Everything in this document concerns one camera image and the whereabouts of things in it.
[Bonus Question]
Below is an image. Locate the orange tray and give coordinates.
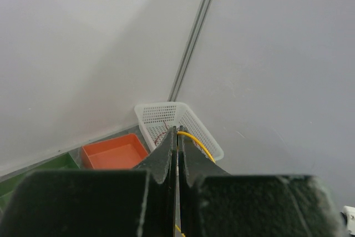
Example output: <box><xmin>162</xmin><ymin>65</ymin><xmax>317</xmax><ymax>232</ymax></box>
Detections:
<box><xmin>81</xmin><ymin>134</ymin><xmax>148</xmax><ymax>170</ymax></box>

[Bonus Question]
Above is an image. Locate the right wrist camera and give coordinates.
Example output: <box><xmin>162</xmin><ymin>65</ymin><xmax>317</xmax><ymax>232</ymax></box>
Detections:
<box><xmin>341</xmin><ymin>206</ymin><xmax>355</xmax><ymax>236</ymax></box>

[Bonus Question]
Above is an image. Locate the empty white basket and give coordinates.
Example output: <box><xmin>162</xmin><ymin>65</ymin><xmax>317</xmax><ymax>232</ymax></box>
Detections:
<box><xmin>134</xmin><ymin>102</ymin><xmax>224</xmax><ymax>161</ymax></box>

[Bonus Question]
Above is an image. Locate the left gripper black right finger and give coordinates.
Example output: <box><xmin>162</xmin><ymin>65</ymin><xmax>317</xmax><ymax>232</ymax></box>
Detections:
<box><xmin>177</xmin><ymin>130</ymin><xmax>347</xmax><ymax>236</ymax></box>

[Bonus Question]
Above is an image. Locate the green tray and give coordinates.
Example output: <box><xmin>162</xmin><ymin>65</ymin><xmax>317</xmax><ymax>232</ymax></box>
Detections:
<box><xmin>0</xmin><ymin>152</ymin><xmax>81</xmax><ymax>213</ymax></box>

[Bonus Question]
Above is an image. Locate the red cable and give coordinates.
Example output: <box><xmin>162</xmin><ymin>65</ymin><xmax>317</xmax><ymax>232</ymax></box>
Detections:
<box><xmin>154</xmin><ymin>120</ymin><xmax>200</xmax><ymax>148</ymax></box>

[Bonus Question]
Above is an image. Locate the short yellow cable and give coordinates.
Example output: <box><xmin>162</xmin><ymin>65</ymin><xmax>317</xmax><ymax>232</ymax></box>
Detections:
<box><xmin>174</xmin><ymin>130</ymin><xmax>217</xmax><ymax>235</ymax></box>

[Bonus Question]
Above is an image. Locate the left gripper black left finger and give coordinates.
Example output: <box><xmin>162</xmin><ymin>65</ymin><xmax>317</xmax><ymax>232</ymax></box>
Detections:
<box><xmin>1</xmin><ymin>127</ymin><xmax>177</xmax><ymax>236</ymax></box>

